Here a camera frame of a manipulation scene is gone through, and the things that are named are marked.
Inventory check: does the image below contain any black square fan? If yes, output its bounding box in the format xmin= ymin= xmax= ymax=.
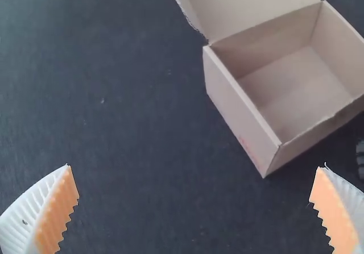
xmin=355 ymin=141 xmax=364 ymax=181

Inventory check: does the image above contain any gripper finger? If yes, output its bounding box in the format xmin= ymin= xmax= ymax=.
xmin=0 ymin=163 xmax=80 ymax=254
xmin=309 ymin=162 xmax=364 ymax=254

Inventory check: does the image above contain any cardboard box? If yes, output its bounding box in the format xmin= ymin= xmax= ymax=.
xmin=164 ymin=0 xmax=364 ymax=179

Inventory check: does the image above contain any black mat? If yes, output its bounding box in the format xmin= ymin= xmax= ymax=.
xmin=0 ymin=0 xmax=364 ymax=254

